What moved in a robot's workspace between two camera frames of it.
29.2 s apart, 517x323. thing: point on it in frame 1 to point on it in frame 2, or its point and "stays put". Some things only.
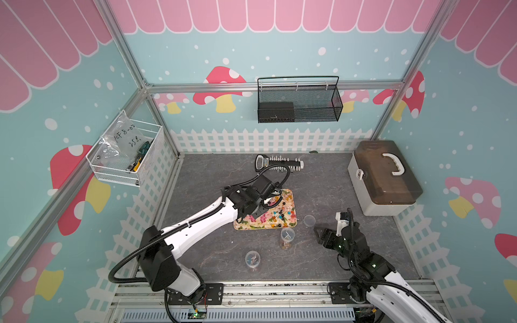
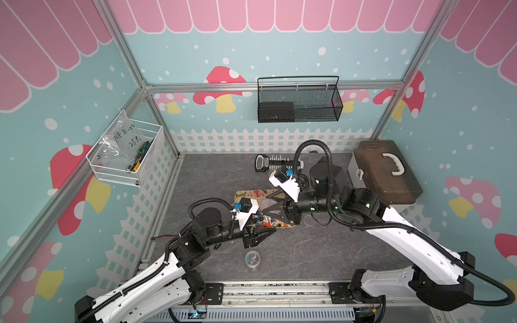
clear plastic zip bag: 120,145 stays put
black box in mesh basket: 276,112 stays put
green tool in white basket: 143,149 stays put
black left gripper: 259,212 to 252,237
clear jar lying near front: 252,258 stays put
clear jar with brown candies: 287,235 to 264,221
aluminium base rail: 244,302 stays put
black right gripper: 332,233 to 288,208
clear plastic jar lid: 309,220 stays put
